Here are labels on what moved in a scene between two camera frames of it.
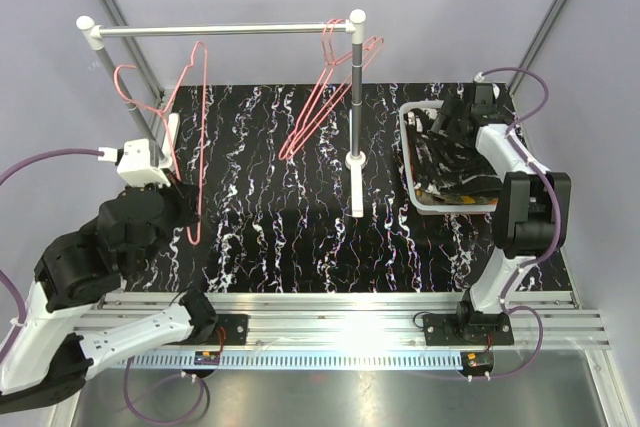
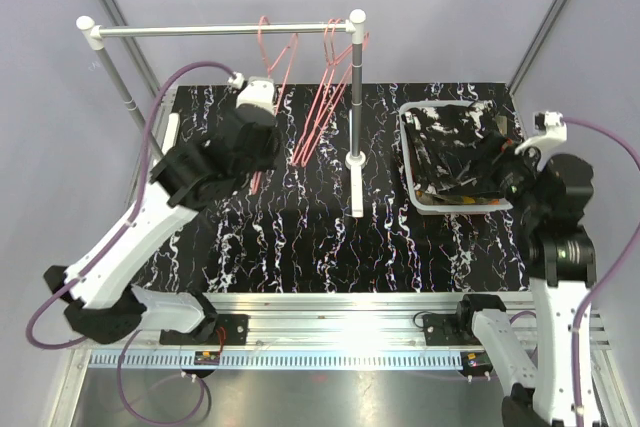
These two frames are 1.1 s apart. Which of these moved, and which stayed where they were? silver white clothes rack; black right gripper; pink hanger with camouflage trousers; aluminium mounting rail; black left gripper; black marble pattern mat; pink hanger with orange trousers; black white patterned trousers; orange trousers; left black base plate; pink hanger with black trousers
Moved: pink hanger with camouflage trousers; black right gripper; pink hanger with orange trousers; pink hanger with black trousers; black left gripper
Stayed: aluminium mounting rail; left black base plate; black marble pattern mat; silver white clothes rack; black white patterned trousers; orange trousers
